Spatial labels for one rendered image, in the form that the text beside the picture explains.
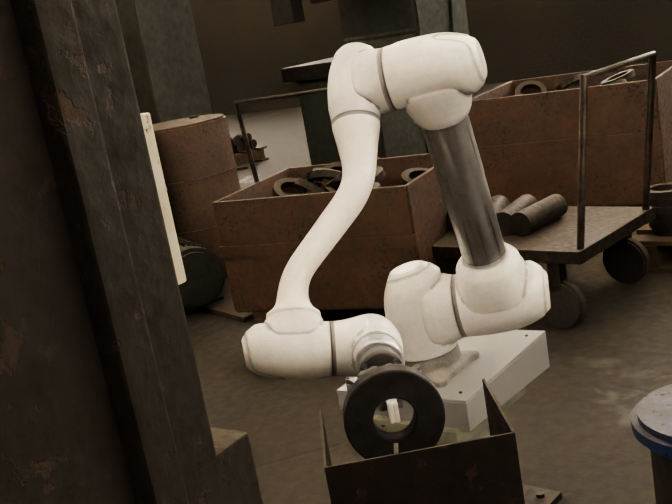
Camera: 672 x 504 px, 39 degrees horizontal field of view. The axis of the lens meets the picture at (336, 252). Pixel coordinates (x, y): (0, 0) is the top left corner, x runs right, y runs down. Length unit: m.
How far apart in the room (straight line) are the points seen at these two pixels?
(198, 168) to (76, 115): 4.39
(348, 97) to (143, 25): 4.49
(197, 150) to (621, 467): 3.21
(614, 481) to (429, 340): 0.70
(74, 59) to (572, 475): 2.10
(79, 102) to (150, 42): 5.51
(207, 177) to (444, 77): 3.46
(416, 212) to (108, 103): 2.94
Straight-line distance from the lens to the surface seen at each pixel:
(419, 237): 3.81
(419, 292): 2.23
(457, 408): 2.20
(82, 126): 0.87
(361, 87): 1.92
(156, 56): 6.40
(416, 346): 2.28
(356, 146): 1.88
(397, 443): 1.46
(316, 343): 1.71
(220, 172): 5.31
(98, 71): 0.93
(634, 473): 2.71
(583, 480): 2.69
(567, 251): 3.60
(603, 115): 5.03
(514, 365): 2.34
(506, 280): 2.18
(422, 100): 1.92
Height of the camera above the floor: 1.30
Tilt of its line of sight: 14 degrees down
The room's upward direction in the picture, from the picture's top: 10 degrees counter-clockwise
